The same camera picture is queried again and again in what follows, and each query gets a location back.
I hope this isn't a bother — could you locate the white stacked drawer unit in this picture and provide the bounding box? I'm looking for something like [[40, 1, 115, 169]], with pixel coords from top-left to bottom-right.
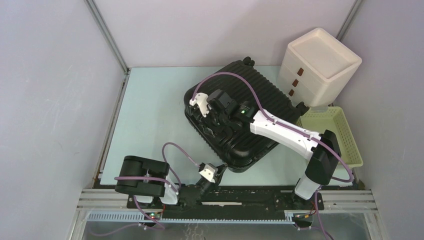
[[277, 27, 362, 108]]

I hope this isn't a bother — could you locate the black ribbed hard-shell suitcase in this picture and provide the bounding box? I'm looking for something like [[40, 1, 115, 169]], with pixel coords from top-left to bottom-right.
[[183, 56, 310, 173]]

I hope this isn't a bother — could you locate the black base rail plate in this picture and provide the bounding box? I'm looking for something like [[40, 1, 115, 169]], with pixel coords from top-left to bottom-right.
[[140, 184, 325, 221]]

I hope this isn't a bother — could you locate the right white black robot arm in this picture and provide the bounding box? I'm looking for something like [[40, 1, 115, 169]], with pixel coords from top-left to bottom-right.
[[195, 89, 341, 209]]

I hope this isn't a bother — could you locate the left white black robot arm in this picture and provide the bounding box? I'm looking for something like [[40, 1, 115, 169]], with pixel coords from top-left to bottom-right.
[[114, 155, 227, 208]]

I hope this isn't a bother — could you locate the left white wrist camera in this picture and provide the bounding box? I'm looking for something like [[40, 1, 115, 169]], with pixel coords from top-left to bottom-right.
[[198, 163, 217, 183]]

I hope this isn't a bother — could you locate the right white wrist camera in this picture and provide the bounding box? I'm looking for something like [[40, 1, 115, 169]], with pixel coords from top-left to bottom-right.
[[189, 92, 210, 118]]

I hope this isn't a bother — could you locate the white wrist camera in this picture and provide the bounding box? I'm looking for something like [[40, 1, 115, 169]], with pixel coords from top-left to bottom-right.
[[198, 163, 217, 183], [189, 92, 210, 118]]

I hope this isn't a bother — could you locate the pale yellow perforated basket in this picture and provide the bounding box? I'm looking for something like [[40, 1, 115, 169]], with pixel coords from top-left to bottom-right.
[[296, 105, 364, 170]]

